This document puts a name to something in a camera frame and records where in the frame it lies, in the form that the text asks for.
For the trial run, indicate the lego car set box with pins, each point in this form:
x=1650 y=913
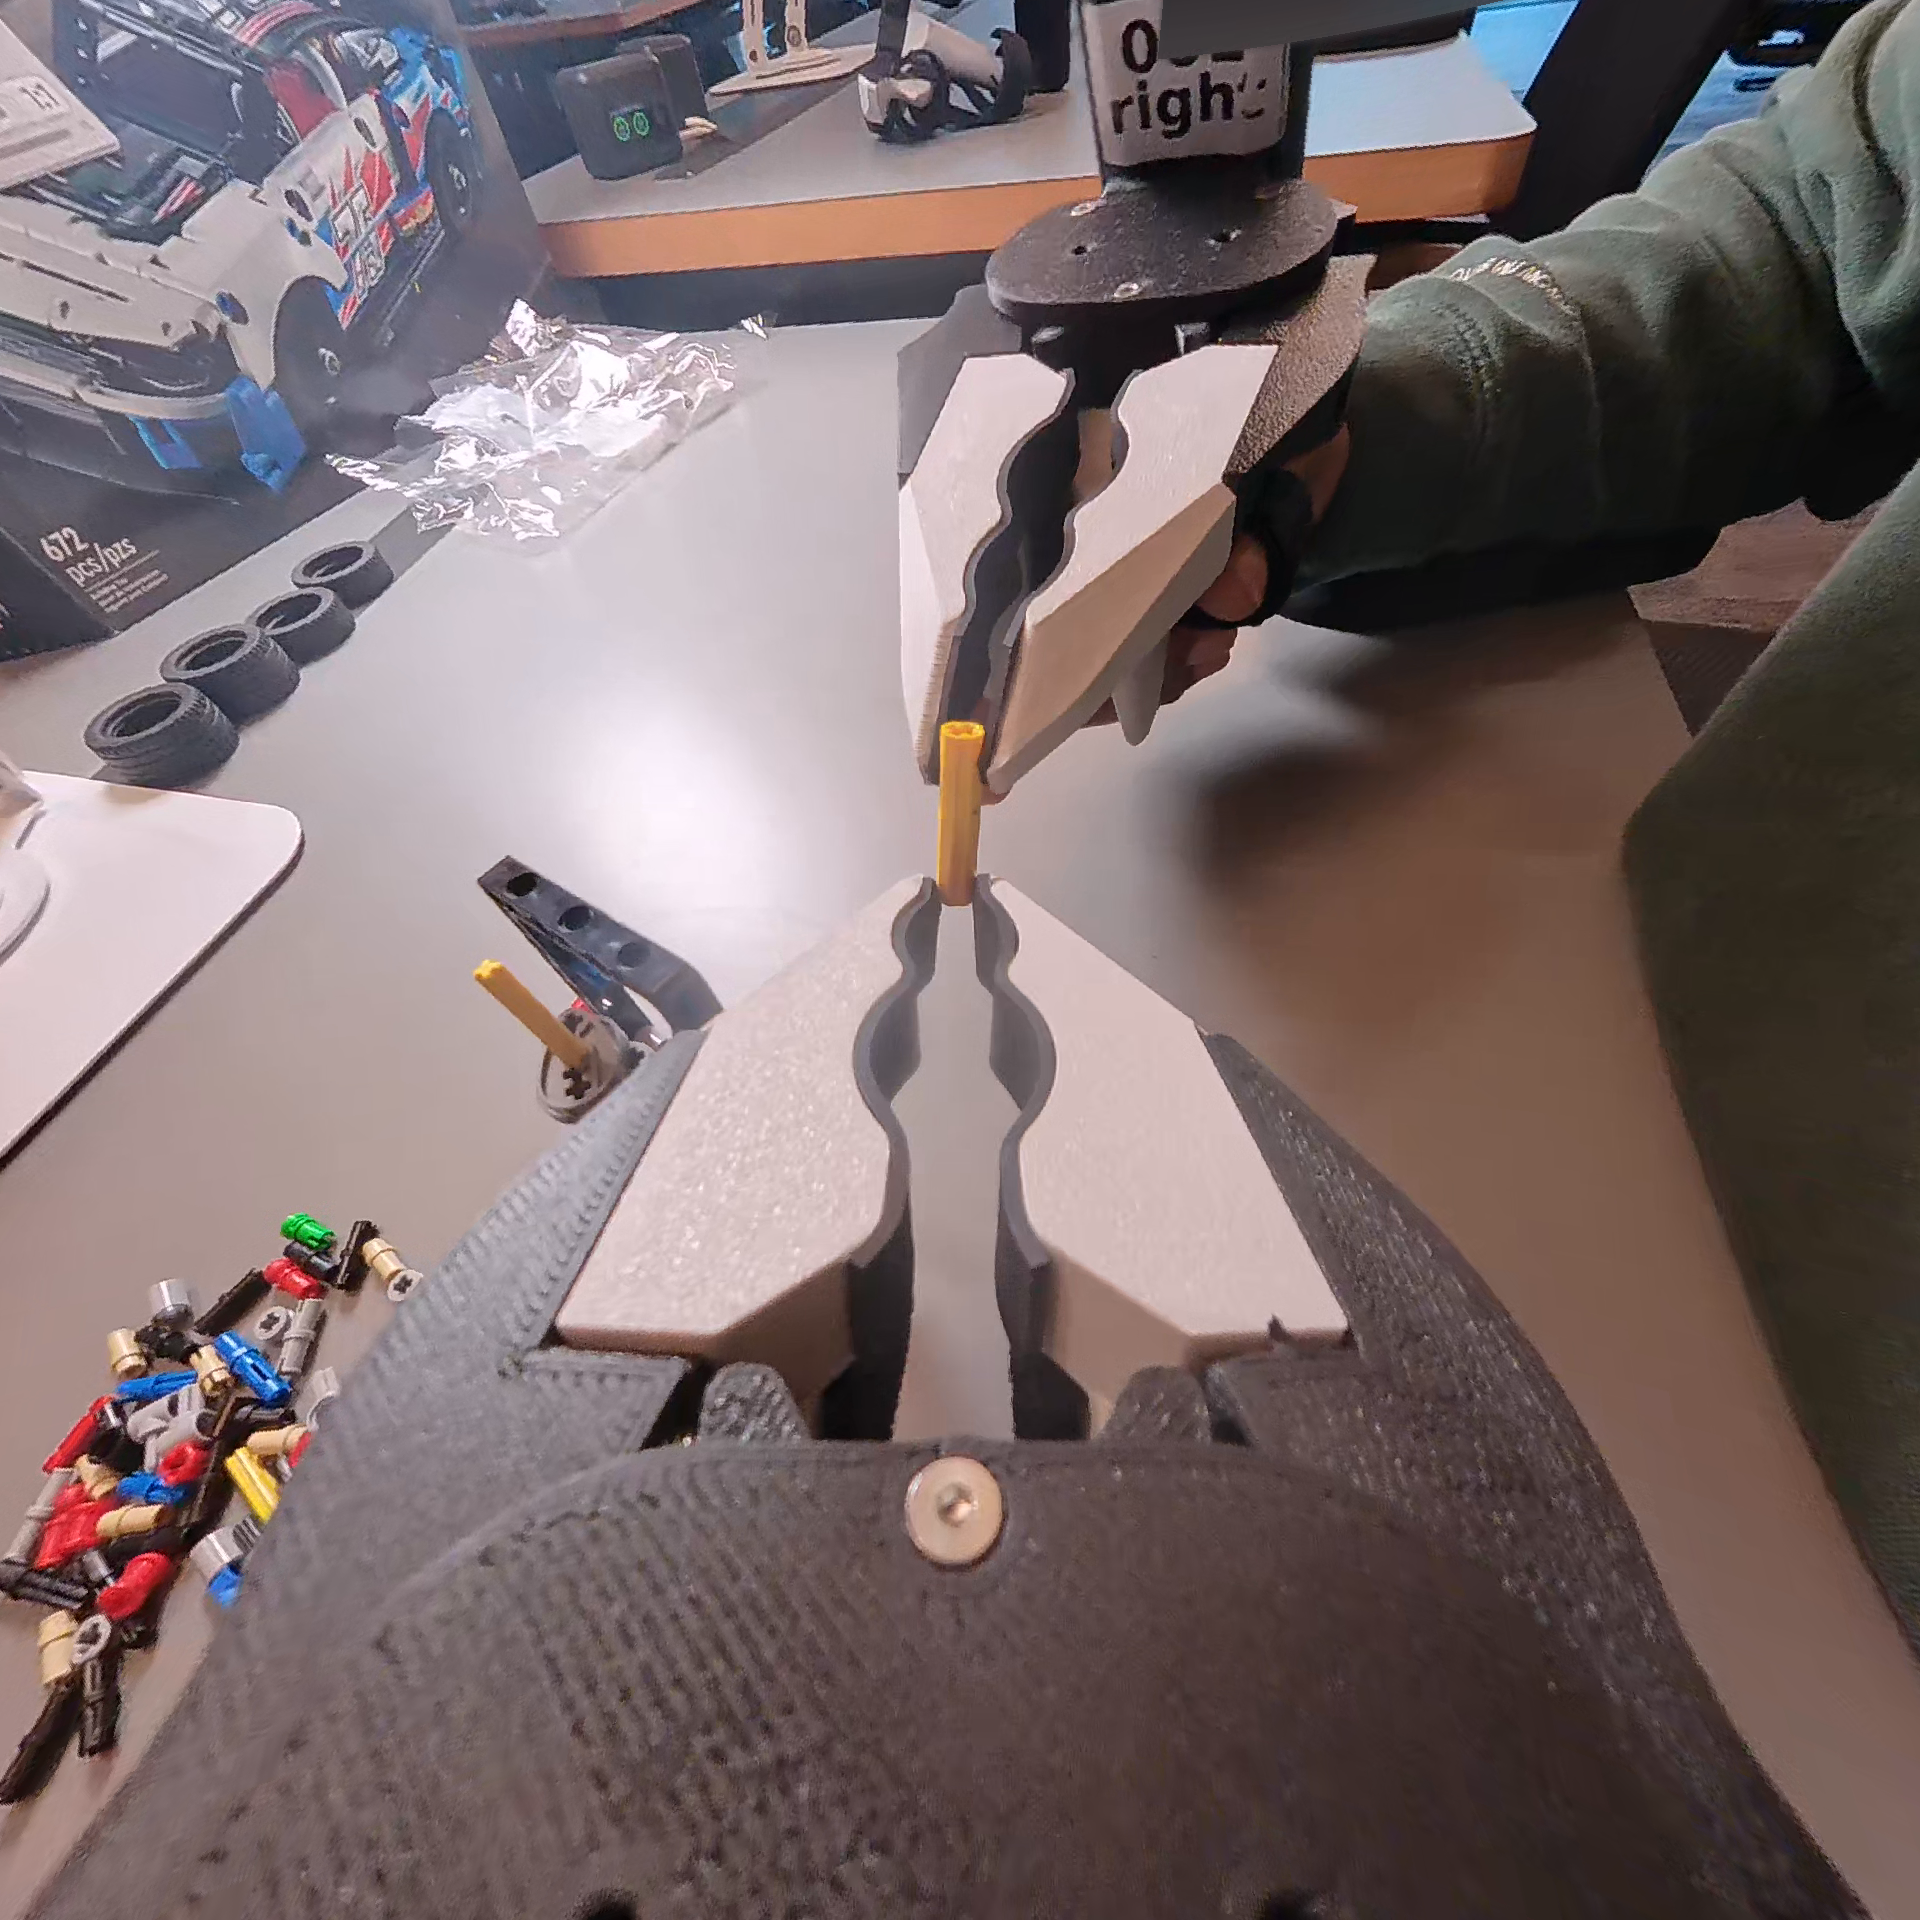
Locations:
x=224 y=225

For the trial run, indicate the pile of small lego pins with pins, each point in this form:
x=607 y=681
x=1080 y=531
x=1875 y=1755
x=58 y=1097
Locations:
x=164 y=1441

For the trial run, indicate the white paper sheet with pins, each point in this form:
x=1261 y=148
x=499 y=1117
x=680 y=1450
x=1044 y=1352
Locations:
x=53 y=112

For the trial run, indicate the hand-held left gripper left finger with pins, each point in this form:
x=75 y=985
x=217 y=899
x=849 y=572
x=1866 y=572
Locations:
x=720 y=1184

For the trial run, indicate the grey wood-edged table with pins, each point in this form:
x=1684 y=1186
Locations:
x=901 y=181

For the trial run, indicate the black rubber lego tire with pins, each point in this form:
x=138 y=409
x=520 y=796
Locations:
x=304 y=623
x=159 y=735
x=228 y=670
x=345 y=571

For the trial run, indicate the person's green sweatshirt torso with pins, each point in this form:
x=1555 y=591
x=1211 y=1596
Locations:
x=1800 y=1050

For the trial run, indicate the black box with green lights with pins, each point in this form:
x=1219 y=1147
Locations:
x=623 y=112

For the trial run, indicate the person's right forearm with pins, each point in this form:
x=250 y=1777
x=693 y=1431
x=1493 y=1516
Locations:
x=1575 y=374

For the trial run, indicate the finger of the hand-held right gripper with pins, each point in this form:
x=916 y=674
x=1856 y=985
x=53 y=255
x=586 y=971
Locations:
x=960 y=480
x=1155 y=524

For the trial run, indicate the clear plastic bag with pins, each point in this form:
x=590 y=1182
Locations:
x=555 y=405

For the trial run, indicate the yellow lego axle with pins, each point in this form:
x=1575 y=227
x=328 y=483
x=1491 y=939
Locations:
x=956 y=811

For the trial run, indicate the white round stand base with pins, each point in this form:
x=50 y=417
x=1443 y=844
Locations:
x=789 y=69

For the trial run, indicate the person's right hand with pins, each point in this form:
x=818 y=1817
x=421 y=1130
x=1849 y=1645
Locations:
x=1223 y=579

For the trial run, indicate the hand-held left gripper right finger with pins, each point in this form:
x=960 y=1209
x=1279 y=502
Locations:
x=1155 y=1184

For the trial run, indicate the black lego frame assembly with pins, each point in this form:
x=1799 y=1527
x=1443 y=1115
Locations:
x=600 y=939

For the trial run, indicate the black office chair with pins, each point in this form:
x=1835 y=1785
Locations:
x=1621 y=90

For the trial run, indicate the white and black device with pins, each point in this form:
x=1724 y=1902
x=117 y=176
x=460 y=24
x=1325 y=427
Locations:
x=939 y=82

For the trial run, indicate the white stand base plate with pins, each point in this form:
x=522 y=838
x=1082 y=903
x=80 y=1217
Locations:
x=135 y=915

